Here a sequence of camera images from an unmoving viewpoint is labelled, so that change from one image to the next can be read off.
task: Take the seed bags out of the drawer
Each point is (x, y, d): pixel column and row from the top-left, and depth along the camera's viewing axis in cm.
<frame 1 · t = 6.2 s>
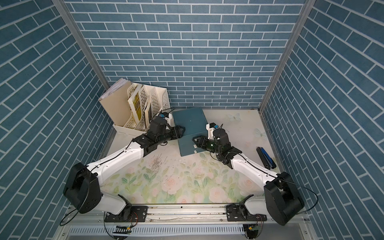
left hand: (185, 130, 82), fingers open
right hand: (195, 140, 80), fingers open
teal drawer cabinet: (195, 123, 83), point 25 cm above the table
cream mesh file organizer: (145, 102, 98), point 22 cm above the table
beige folder with papers: (116, 101, 93), point 26 cm above the table
yellow green booklet: (136, 102, 96), point 24 cm above the table
black blue tool: (267, 161, 93), point 3 cm above the table

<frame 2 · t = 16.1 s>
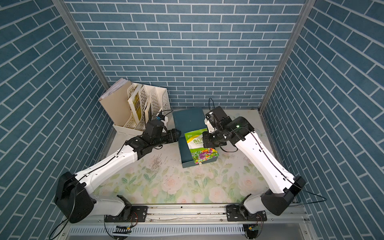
left hand: (180, 134, 80), fingers open
right hand: (205, 143, 69), fingers closed
teal drawer: (187, 157, 80), point 16 cm above the table
green flower seed bag: (195, 141, 71), point 29 cm above the table
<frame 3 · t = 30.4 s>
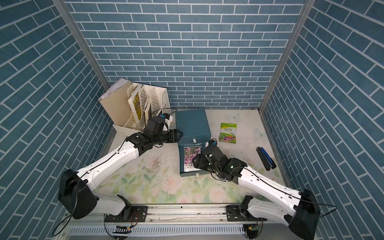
left hand: (183, 135, 79), fingers open
right hand: (196, 162, 75), fingers open
green flower seed bag: (227, 133, 107), point 2 cm above the table
purple flower seed bag: (189, 153, 88), point 9 cm above the table
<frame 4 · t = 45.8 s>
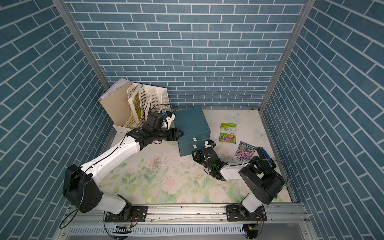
left hand: (183, 134, 80), fingers open
right hand: (193, 154, 89), fingers open
purple flower seed bag: (243, 153, 98), on the table
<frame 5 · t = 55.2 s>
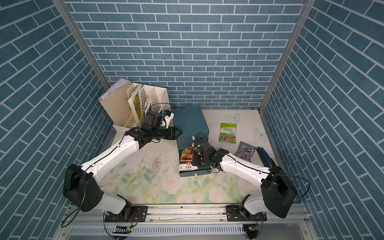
left hand: (181, 133, 80), fingers open
right hand: (193, 160, 83), fingers closed
teal bottom drawer: (200, 171, 82), point 8 cm above the table
orange marigold seed bag: (186, 159, 87), point 8 cm above the table
